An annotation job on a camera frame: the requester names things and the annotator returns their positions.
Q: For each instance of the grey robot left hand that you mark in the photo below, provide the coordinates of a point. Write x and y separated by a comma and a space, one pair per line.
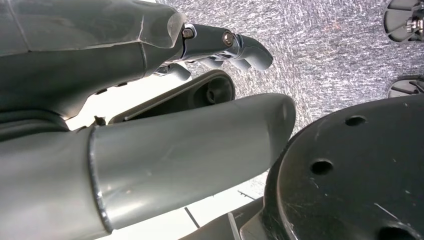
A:
82, 49

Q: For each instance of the dark grey robot body part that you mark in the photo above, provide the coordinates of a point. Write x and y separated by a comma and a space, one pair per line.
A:
228, 225
212, 91

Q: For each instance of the black round perforated plate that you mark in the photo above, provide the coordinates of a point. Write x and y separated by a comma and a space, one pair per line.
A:
348, 198

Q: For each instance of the black caster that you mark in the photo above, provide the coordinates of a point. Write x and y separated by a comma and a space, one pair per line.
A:
405, 88
400, 20

